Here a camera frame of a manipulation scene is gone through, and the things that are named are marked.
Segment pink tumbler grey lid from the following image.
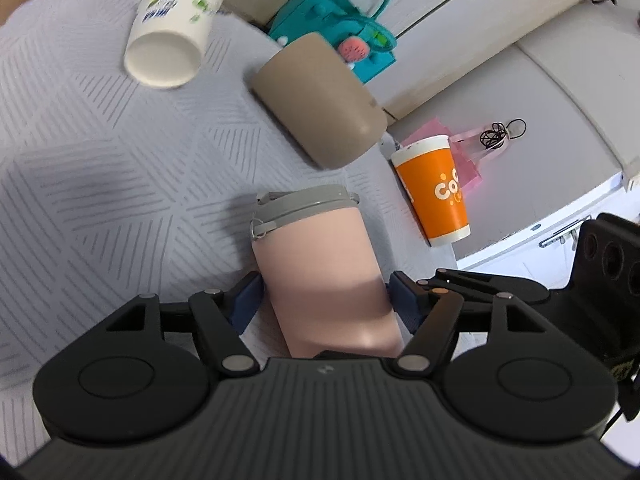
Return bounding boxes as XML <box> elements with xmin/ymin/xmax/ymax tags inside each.
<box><xmin>250</xmin><ymin>184</ymin><xmax>402</xmax><ymax>359</ymax></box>

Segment orange coco paper cup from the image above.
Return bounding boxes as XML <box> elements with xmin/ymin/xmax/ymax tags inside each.
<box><xmin>392</xmin><ymin>134</ymin><xmax>471</xmax><ymax>246</ymax></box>

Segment white paper cup green print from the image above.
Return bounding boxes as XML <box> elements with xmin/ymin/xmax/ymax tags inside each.
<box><xmin>124</xmin><ymin>0</ymin><xmax>224</xmax><ymax>89</ymax></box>

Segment pink paper gift bag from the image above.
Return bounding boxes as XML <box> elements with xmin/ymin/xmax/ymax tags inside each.
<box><xmin>399</xmin><ymin>116</ymin><xmax>511</xmax><ymax>191</ymax></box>

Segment beige tumbler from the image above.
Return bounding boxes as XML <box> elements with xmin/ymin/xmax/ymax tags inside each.
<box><xmin>250</xmin><ymin>32</ymin><xmax>387</xmax><ymax>169</ymax></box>

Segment teal felt handbag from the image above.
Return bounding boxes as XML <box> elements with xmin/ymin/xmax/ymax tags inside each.
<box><xmin>269</xmin><ymin>0</ymin><xmax>397</xmax><ymax>84</ymax></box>

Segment white door with handle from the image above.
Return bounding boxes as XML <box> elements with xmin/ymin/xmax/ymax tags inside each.
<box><xmin>456</xmin><ymin>169</ymin><xmax>640</xmax><ymax>291</ymax></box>

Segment black hair ties on hook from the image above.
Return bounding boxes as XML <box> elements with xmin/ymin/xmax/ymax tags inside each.
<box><xmin>478</xmin><ymin>117</ymin><xmax>528</xmax><ymax>151</ymax></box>

